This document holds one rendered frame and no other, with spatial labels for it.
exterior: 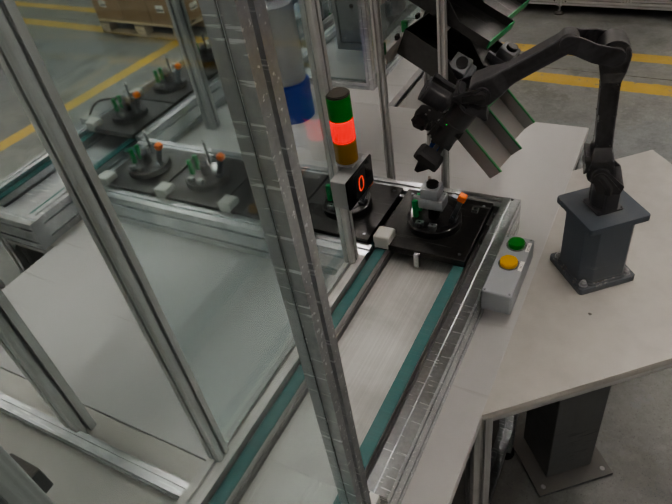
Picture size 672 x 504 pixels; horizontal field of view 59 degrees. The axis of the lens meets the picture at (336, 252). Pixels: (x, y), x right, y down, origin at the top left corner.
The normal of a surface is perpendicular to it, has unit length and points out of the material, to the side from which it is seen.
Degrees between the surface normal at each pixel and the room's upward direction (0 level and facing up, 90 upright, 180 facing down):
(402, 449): 0
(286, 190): 90
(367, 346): 0
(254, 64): 90
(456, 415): 0
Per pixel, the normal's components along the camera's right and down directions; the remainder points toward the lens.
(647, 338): -0.14, -0.75
